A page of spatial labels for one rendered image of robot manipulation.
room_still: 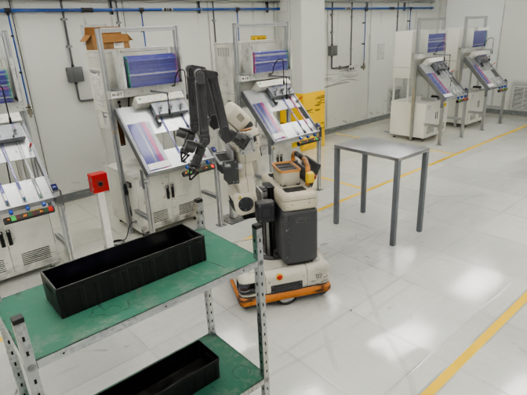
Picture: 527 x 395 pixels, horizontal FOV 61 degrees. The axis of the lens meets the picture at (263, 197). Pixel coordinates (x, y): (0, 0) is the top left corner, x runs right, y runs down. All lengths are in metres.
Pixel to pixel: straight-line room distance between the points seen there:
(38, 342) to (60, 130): 4.25
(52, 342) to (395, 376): 1.83
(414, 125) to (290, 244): 5.10
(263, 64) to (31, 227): 2.84
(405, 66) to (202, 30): 3.32
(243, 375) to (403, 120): 6.30
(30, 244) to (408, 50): 6.07
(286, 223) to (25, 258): 2.19
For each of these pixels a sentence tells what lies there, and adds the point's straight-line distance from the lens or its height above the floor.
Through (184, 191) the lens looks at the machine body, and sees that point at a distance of 4.51.
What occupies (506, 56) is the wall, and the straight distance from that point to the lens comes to 10.43.
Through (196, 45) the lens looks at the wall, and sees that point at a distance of 6.38.
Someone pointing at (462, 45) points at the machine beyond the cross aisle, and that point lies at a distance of 8.92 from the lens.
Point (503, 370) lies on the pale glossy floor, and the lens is 2.95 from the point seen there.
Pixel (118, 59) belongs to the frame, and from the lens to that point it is 4.26.
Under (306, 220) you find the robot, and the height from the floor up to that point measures 0.61.
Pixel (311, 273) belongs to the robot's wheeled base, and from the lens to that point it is 3.15.
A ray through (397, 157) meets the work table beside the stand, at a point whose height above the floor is 0.80.
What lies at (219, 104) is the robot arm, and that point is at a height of 1.42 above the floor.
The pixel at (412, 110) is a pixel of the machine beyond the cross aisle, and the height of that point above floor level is 0.50.
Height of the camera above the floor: 1.81
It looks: 20 degrees down
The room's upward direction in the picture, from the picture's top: 3 degrees counter-clockwise
